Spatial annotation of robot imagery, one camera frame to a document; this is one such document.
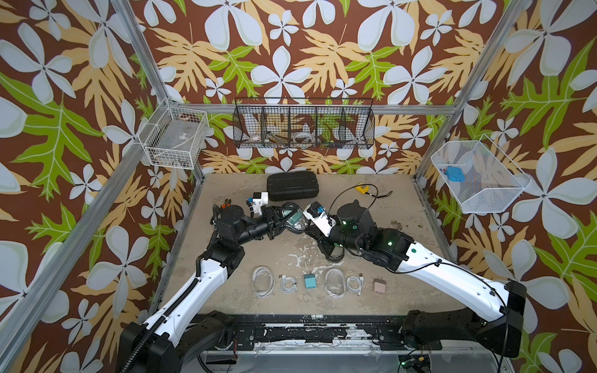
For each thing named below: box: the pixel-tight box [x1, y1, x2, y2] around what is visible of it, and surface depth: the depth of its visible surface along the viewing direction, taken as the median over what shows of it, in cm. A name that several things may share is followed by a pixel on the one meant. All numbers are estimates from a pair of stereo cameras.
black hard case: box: [265, 170, 319, 202], surface depth 113 cm
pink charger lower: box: [373, 275, 387, 294], surface depth 86 cm
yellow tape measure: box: [354, 183, 370, 195], surface depth 117 cm
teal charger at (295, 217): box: [289, 211, 303, 225], surface depth 67 cm
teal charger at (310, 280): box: [303, 273, 317, 290], surface depth 86 cm
